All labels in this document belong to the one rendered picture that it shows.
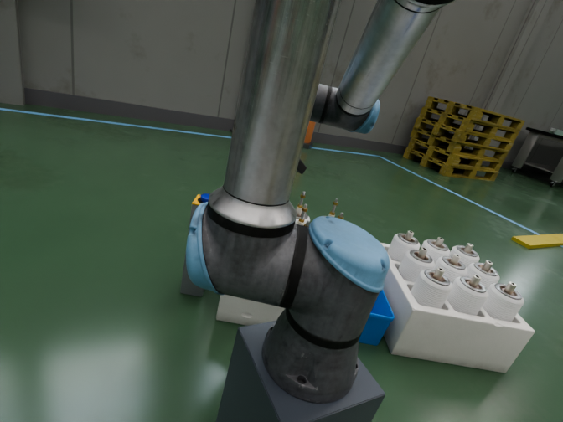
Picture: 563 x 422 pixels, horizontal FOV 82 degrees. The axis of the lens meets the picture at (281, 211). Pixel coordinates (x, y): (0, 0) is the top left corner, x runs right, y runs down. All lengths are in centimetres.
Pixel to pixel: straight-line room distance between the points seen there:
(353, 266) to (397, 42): 30
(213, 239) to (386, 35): 35
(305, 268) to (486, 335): 86
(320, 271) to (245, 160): 16
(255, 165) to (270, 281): 14
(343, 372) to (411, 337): 62
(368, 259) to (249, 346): 25
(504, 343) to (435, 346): 21
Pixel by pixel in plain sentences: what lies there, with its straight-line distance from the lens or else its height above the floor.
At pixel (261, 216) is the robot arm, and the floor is 55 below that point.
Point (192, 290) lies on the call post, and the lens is 108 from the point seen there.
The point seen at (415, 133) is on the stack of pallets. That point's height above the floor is 33.
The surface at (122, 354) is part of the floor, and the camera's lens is 94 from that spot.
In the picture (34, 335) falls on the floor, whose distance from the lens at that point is 102.
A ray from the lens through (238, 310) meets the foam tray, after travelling 99.
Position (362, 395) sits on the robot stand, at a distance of 57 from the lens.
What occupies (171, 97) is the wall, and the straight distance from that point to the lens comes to 327.
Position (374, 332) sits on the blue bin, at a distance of 110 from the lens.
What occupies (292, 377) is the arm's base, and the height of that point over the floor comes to 33.
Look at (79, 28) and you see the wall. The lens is 320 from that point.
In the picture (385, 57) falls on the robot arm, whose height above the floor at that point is 75.
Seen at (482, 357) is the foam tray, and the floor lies 5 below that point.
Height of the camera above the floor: 71
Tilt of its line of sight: 23 degrees down
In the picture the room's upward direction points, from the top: 14 degrees clockwise
